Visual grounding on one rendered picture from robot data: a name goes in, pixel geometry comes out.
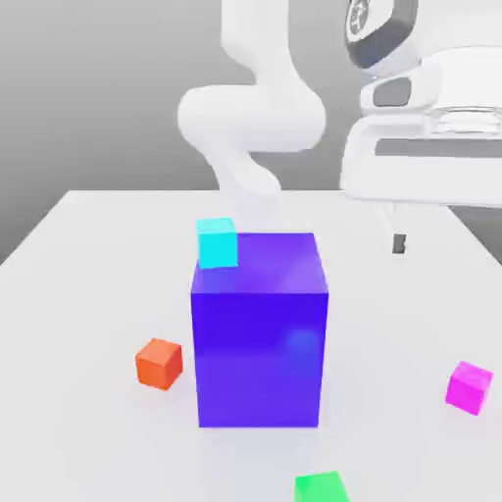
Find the small green cube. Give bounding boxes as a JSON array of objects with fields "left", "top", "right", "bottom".
[{"left": 293, "top": 470, "right": 351, "bottom": 502}]

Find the small magenta cube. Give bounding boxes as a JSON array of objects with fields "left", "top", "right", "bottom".
[{"left": 444, "top": 360, "right": 494, "bottom": 417}]

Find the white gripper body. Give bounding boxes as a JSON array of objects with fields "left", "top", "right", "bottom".
[{"left": 339, "top": 116, "right": 502, "bottom": 208}]

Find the small cyan cube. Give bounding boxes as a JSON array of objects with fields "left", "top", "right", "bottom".
[{"left": 195, "top": 217, "right": 239, "bottom": 271}]

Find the large purple box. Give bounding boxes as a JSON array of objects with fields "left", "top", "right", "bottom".
[{"left": 189, "top": 231, "right": 329, "bottom": 429}]

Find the small orange cube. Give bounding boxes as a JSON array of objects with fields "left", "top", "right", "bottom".
[{"left": 134, "top": 337, "right": 184, "bottom": 392}]

